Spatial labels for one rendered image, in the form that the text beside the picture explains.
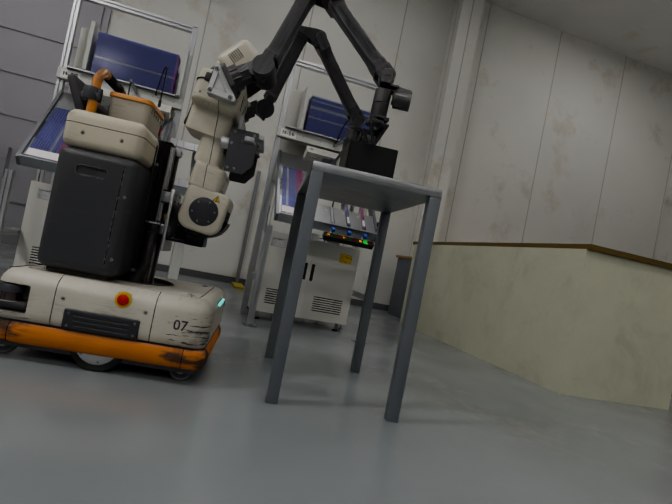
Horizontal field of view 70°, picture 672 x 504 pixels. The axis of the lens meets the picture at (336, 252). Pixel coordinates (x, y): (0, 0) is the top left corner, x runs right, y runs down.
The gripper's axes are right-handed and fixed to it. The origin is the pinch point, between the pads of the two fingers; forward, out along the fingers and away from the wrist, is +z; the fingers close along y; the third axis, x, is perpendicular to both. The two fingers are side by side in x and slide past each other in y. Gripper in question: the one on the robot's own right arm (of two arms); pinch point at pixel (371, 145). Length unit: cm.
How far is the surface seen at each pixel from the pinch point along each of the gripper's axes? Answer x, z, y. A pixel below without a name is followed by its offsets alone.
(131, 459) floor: 44, 93, -57
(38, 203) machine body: 167, 45, 153
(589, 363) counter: -169, 65, 95
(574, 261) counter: -150, 9, 100
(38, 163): 159, 23, 124
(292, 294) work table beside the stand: 16, 55, -6
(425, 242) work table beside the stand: -24.2, 29.0, -6.1
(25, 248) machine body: 168, 73, 154
